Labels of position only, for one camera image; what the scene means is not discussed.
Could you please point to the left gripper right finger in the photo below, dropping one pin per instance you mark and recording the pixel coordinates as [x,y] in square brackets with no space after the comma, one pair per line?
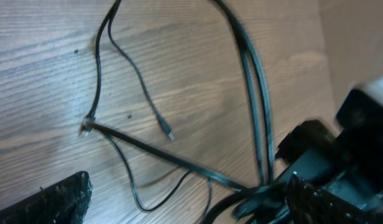
[310,204]

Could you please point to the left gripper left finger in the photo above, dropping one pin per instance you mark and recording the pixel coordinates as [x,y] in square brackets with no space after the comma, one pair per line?
[66,201]

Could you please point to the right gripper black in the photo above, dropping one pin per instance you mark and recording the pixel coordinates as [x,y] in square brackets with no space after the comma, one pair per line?
[349,165]

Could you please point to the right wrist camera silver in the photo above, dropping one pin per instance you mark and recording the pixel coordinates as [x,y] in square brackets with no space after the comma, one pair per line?
[373,89]

